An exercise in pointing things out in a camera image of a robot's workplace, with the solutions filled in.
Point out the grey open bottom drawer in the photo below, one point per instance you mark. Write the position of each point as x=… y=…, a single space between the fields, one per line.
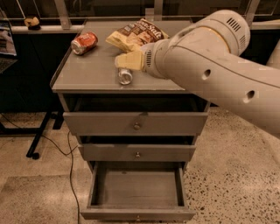
x=137 y=191

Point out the yellow brown chip bag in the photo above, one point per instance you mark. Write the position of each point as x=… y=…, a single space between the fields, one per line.
x=133 y=36

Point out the silver redbull can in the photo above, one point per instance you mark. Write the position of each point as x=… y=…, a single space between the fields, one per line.
x=125 y=76

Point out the grey drawer cabinet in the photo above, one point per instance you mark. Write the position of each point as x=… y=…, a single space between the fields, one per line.
x=89 y=83

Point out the grey middle drawer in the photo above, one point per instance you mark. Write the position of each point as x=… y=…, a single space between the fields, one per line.
x=137 y=152

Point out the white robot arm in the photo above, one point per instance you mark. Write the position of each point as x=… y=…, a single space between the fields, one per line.
x=205 y=59

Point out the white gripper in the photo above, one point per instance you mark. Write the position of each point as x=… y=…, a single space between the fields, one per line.
x=148 y=58

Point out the black desk leg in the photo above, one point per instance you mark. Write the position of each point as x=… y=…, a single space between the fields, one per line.
x=37 y=133

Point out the red soda can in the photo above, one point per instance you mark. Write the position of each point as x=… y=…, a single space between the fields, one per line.
x=84 y=43

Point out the small tan object on ledge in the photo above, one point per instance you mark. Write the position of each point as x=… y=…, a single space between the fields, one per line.
x=32 y=23

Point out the metal window railing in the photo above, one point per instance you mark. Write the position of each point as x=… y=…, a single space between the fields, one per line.
x=70 y=12

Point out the laptop on left desk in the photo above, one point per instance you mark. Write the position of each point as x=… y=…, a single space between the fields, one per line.
x=8 y=51

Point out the grey top drawer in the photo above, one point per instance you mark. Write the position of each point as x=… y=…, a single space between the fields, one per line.
x=135 y=123

